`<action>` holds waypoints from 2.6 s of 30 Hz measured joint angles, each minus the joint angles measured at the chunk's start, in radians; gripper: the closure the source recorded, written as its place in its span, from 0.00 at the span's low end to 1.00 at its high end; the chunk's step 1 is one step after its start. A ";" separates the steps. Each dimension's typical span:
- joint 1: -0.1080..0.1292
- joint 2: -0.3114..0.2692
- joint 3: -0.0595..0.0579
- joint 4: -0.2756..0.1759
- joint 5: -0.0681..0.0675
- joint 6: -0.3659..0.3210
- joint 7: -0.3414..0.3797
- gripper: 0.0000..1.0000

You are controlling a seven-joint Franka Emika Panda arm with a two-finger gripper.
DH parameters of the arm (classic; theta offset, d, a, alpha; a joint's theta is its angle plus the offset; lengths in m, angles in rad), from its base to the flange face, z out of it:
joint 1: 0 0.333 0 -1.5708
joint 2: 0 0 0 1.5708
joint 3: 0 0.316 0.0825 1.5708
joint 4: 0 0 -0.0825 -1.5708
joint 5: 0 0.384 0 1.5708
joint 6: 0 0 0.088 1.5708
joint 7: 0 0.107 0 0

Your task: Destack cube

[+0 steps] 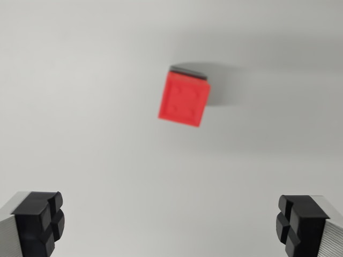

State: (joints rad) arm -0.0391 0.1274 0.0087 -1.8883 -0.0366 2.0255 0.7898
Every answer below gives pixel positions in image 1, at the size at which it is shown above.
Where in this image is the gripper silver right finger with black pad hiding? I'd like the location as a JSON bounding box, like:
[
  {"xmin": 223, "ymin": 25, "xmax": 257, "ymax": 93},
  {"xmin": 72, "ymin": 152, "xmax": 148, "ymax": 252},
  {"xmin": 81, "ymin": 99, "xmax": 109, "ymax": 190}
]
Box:
[{"xmin": 275, "ymin": 194, "xmax": 343, "ymax": 257}]

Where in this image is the red infantino soft cube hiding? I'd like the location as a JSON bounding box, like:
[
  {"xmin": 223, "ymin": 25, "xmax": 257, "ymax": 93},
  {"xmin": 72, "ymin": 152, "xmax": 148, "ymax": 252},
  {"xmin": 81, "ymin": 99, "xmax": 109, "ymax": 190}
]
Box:
[{"xmin": 157, "ymin": 70, "xmax": 212, "ymax": 129}]

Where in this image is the grey soft cube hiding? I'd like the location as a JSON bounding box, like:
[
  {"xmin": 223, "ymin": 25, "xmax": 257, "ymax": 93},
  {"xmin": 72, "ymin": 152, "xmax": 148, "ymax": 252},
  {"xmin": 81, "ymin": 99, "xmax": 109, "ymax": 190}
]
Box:
[{"xmin": 169, "ymin": 65, "xmax": 210, "ymax": 81}]

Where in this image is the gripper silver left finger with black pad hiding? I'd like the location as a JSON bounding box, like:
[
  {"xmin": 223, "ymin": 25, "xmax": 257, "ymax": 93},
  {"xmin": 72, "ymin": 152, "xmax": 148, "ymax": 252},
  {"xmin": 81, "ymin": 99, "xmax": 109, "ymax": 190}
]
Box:
[{"xmin": 0, "ymin": 191, "xmax": 66, "ymax": 257}]

